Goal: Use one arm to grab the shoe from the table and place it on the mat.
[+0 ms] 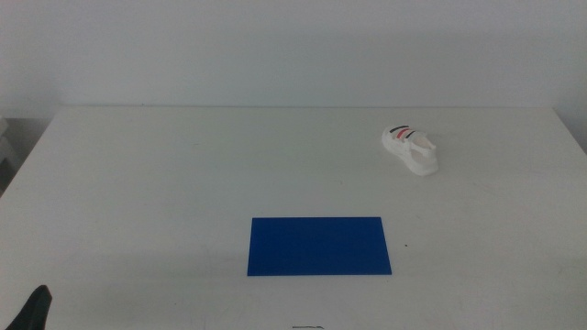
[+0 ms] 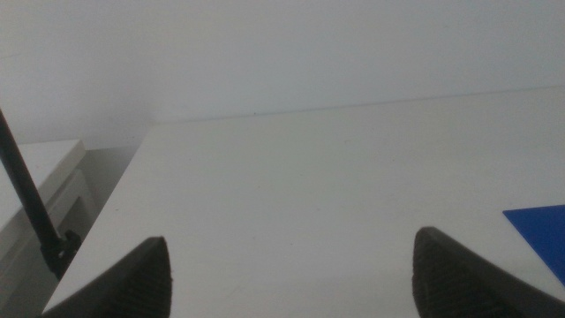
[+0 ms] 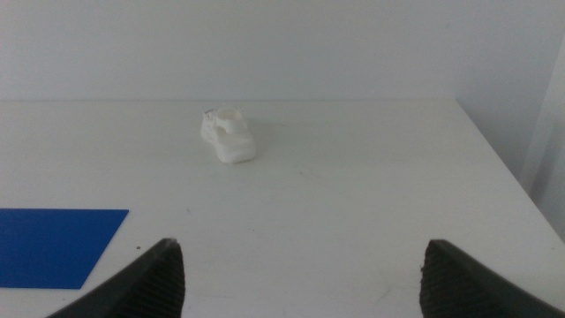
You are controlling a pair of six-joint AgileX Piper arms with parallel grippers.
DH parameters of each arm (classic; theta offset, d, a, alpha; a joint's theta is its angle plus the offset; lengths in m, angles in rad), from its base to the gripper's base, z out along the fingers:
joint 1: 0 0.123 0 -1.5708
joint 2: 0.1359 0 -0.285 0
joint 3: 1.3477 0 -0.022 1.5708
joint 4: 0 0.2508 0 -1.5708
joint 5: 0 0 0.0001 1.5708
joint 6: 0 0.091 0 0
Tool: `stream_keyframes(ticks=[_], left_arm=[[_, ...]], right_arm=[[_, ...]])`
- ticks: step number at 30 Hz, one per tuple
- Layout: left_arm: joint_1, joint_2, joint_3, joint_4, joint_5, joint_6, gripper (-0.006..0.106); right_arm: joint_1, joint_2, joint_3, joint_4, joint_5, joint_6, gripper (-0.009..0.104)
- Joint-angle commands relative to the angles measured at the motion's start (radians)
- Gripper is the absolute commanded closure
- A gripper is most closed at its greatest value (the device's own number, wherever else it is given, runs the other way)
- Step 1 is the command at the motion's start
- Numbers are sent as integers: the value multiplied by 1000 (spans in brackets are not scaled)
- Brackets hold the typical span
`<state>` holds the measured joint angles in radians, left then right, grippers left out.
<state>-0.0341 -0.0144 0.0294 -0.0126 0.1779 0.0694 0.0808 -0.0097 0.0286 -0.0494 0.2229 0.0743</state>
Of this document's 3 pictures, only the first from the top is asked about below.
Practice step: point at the blue rectangular mat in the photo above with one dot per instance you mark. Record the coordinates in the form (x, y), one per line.
(318, 247)

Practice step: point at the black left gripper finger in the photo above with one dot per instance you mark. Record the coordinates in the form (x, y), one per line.
(32, 311)

